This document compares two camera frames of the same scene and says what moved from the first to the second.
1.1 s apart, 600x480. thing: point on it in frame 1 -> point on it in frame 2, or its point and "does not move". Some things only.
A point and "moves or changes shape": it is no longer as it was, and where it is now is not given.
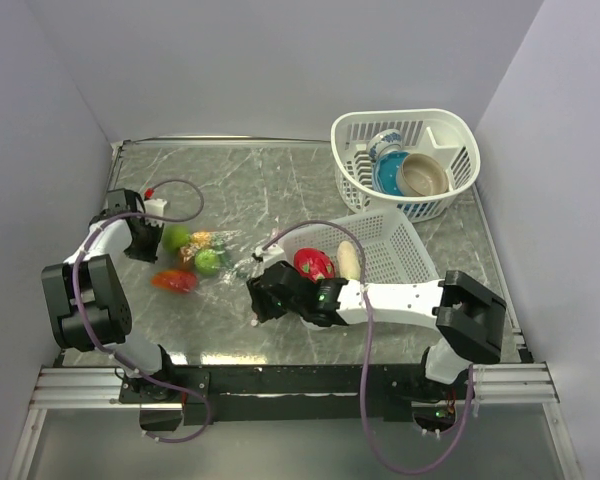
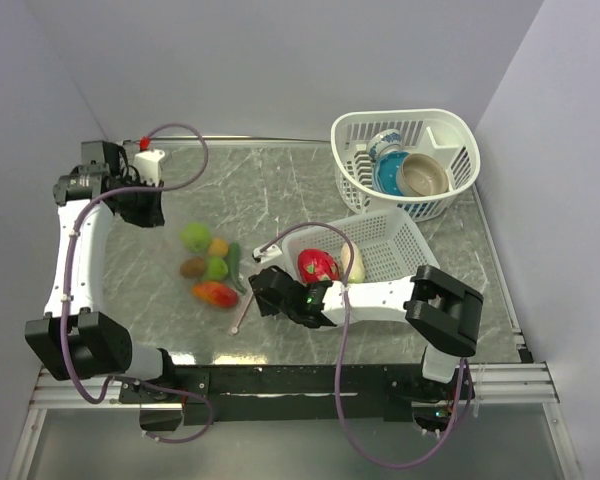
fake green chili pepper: (218, 241) -> (234, 257)
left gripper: (148, 254) -> (153, 216)
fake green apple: (207, 261) -> (217, 268)
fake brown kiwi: (186, 258) -> (193, 268)
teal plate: (386, 173) does not move
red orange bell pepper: (173, 280) -> (219, 295)
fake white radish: (348, 263) does not move
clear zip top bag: (210, 259) moves or changes shape
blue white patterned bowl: (384, 141) does not move
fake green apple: (174, 237) -> (196, 237)
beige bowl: (421, 175) does not move
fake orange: (201, 239) -> (218, 246)
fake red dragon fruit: (314, 264) does not move
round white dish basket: (443, 133) does not move
